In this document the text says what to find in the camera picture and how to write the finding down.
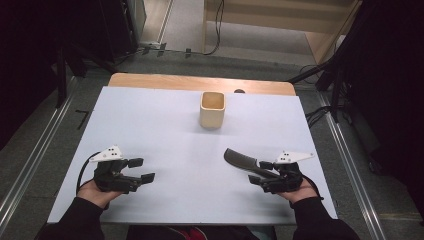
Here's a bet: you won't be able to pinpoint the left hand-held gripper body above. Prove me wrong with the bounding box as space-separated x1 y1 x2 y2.
89 144 143 195

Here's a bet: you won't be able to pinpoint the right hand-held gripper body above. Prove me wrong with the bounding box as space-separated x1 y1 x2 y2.
261 150 315 195

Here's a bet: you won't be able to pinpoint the black spatula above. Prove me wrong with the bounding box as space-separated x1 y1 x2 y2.
223 147 282 180

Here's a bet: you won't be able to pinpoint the beige square cup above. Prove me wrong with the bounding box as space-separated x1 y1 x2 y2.
199 91 227 130

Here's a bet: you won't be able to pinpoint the person's right hand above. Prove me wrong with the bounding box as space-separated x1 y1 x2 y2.
277 176 320 205

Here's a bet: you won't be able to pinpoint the person's left hand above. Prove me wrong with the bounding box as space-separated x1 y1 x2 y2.
77 179 125 210

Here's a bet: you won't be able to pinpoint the white table board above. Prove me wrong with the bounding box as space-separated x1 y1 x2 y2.
47 85 339 226

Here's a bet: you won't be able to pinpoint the black metal stand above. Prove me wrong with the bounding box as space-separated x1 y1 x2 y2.
53 41 118 110
288 49 349 124

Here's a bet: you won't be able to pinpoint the light wooden shelf unit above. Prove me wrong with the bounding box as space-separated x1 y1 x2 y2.
202 0 364 65

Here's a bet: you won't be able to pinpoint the grey cabinet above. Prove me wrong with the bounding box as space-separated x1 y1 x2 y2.
124 0 148 45

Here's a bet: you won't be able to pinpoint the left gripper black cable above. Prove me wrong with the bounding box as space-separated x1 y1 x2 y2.
76 151 102 195

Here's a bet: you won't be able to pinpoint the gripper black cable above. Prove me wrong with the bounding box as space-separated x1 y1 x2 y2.
76 151 102 195
301 174 325 201

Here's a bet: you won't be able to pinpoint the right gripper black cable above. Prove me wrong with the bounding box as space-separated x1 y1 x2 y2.
301 174 325 201

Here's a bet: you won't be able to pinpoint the metal floor rail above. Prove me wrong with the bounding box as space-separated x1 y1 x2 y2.
316 91 388 240
0 76 80 232

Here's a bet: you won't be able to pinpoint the black floor cables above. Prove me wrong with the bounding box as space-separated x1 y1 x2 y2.
304 105 334 130

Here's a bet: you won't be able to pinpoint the black hanging cable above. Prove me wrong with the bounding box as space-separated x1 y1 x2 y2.
203 0 225 57

